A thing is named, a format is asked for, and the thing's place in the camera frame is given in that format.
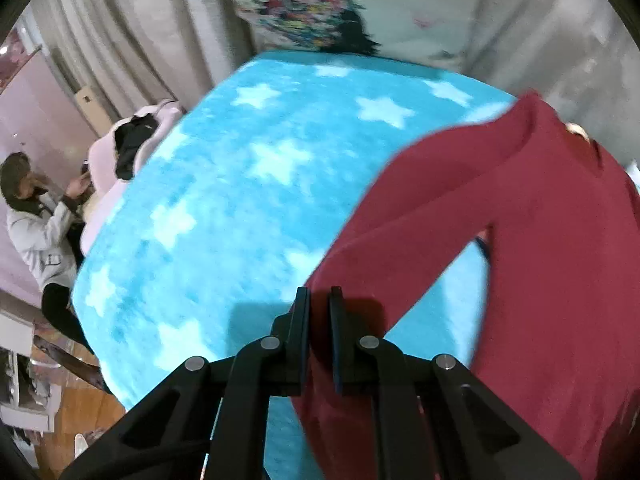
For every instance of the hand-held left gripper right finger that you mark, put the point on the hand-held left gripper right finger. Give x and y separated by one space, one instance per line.
341 350

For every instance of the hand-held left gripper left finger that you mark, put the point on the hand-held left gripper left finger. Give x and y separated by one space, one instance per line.
299 345

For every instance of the red knit garment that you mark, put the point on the red knit garment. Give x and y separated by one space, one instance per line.
500 260

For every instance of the blue star cartoon blanket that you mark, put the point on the blue star cartoon blanket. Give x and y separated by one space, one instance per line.
225 200

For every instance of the black cloth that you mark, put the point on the black cloth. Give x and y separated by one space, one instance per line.
131 145

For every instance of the white cabinet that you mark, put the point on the white cabinet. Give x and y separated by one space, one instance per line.
20 350

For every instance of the beige standing air conditioner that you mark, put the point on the beige standing air conditioner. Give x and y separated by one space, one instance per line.
92 107

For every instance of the cream floral pillow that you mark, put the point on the cream floral pillow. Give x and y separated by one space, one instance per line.
310 10

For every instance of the beige curtain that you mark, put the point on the beige curtain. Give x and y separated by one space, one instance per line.
125 20

